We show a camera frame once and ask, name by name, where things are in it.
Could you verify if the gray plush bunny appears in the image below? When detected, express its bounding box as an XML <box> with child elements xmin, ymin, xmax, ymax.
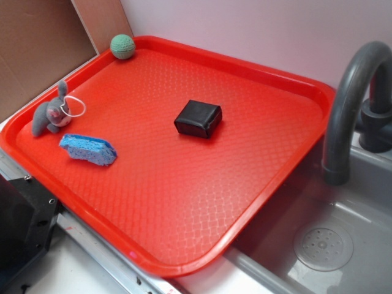
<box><xmin>31</xmin><ymin>80</ymin><xmax>86</xmax><ymax>137</ymax></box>

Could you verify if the red plastic tray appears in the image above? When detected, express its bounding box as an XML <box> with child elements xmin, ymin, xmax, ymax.
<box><xmin>1</xmin><ymin>36</ymin><xmax>335</xmax><ymax>277</ymax></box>

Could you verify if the aluminum rail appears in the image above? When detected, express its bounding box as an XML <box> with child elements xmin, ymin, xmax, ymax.
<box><xmin>0</xmin><ymin>149</ymin><xmax>184</xmax><ymax>294</ymax></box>

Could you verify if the blue sponge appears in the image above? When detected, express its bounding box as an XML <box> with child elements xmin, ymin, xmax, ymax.
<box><xmin>59</xmin><ymin>134</ymin><xmax>118</xmax><ymax>166</ymax></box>

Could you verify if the gray curved faucet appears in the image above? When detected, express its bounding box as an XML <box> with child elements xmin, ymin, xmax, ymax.
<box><xmin>322</xmin><ymin>41</ymin><xmax>391</xmax><ymax>186</ymax></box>

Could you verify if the brown cardboard panel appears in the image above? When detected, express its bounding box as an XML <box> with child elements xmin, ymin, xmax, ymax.
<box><xmin>1</xmin><ymin>1</ymin><xmax>132</xmax><ymax>121</ymax></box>

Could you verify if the green knitted ball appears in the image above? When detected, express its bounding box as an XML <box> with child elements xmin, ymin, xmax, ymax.
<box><xmin>110</xmin><ymin>34</ymin><xmax>136</xmax><ymax>59</ymax></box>

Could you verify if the gray plastic sink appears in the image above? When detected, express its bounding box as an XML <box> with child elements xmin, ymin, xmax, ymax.
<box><xmin>225</xmin><ymin>143</ymin><xmax>391</xmax><ymax>293</ymax></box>

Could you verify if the black square block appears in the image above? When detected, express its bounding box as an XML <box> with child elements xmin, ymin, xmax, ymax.
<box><xmin>174</xmin><ymin>100</ymin><xmax>223</xmax><ymax>138</ymax></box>

